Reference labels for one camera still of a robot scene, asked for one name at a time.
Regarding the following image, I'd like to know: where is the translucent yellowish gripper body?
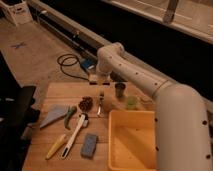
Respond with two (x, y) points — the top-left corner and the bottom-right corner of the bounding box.
(97, 76), (106, 95)

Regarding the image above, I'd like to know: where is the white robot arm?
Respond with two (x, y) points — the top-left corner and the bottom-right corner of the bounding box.
(96, 42), (213, 171)

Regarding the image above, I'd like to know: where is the dark plastic cup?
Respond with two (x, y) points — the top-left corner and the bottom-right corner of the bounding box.
(115, 82), (126, 98)

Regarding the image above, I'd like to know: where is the green plastic cup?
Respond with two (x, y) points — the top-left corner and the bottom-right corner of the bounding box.
(125, 96), (138, 110)

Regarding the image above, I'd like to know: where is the blue power box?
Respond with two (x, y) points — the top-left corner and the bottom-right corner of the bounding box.
(80, 59), (96, 73)

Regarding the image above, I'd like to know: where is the brown pine cone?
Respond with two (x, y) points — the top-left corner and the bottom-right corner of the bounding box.
(78, 97), (93, 111)

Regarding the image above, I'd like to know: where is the metal fork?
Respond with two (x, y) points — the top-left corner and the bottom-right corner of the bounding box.
(97, 92), (104, 117)

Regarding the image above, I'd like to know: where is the green pepper toy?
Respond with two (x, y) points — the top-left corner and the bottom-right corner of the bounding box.
(64, 106), (77, 129)

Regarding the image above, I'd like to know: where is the grey triangular cloth piece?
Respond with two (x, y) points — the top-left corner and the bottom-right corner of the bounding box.
(40, 105), (68, 128)

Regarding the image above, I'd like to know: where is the blue sponge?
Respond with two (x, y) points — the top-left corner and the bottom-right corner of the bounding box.
(80, 133), (98, 158)

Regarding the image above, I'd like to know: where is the yellow plastic bin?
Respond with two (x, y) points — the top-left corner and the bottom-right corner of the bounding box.
(108, 110), (156, 171)

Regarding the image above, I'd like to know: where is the black chair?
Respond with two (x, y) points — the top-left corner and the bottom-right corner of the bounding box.
(0, 51), (40, 171)

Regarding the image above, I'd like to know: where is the white crate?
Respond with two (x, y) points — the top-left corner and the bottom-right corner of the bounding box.
(0, 0), (33, 26)

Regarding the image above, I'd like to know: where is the black cable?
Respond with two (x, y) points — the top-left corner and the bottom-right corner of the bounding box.
(56, 53), (93, 83)

